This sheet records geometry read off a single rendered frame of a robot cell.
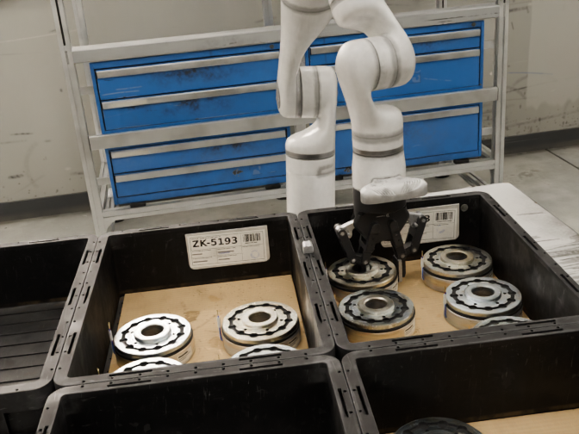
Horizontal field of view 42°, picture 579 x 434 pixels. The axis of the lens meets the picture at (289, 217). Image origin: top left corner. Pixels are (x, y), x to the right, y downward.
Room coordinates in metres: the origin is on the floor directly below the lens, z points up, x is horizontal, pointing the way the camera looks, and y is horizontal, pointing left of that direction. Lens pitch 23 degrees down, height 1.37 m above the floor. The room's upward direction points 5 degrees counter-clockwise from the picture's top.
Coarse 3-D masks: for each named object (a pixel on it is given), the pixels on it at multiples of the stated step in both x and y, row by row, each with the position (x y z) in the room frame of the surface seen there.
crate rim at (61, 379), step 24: (264, 216) 1.06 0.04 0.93; (288, 216) 1.05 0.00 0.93; (96, 264) 0.94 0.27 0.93; (312, 288) 0.81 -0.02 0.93; (312, 312) 0.77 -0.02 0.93; (72, 336) 0.75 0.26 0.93; (72, 360) 0.70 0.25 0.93; (216, 360) 0.68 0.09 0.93; (240, 360) 0.67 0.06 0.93; (264, 360) 0.67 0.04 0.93; (72, 384) 0.65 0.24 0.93
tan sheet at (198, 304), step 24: (192, 288) 1.03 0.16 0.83; (216, 288) 1.03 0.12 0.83; (240, 288) 1.02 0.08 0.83; (264, 288) 1.01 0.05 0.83; (288, 288) 1.01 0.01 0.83; (144, 312) 0.97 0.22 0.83; (168, 312) 0.97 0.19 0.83; (192, 312) 0.96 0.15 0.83; (216, 312) 0.95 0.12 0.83; (216, 336) 0.89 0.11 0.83; (192, 360) 0.83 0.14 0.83
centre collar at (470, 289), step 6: (468, 288) 0.89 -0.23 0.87; (474, 288) 0.90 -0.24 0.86; (480, 288) 0.90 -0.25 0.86; (486, 288) 0.90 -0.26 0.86; (492, 288) 0.89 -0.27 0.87; (498, 288) 0.89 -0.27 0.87; (468, 294) 0.88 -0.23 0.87; (474, 294) 0.88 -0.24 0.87; (498, 294) 0.87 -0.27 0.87; (474, 300) 0.87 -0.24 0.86; (480, 300) 0.86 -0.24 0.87; (486, 300) 0.86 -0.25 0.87; (492, 300) 0.86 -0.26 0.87; (498, 300) 0.87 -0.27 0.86
